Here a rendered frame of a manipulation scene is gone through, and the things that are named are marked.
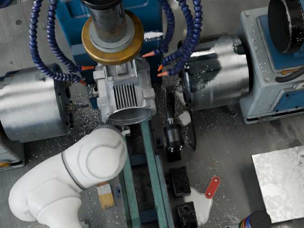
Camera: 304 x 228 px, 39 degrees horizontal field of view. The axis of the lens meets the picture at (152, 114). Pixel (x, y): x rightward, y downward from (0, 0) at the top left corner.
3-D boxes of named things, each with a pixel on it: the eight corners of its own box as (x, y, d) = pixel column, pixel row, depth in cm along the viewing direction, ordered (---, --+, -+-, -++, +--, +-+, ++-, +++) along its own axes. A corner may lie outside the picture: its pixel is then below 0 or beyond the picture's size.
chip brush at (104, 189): (90, 158, 167) (89, 158, 166) (102, 154, 168) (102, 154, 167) (102, 210, 160) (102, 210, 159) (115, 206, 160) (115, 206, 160)
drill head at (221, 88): (154, 65, 167) (152, 31, 144) (258, 46, 169) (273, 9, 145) (167, 125, 159) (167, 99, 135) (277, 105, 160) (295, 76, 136)
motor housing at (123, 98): (98, 81, 165) (90, 57, 148) (148, 72, 166) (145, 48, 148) (106, 130, 158) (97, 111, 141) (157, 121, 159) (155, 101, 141)
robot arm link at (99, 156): (111, 116, 104) (65, 144, 105) (109, 128, 89) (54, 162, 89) (135, 153, 106) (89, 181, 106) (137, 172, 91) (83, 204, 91)
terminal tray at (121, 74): (104, 60, 151) (101, 50, 144) (134, 55, 151) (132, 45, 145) (108, 91, 147) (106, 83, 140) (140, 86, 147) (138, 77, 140)
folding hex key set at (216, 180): (211, 200, 160) (211, 199, 158) (203, 196, 161) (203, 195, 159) (221, 179, 162) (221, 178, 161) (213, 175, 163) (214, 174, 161)
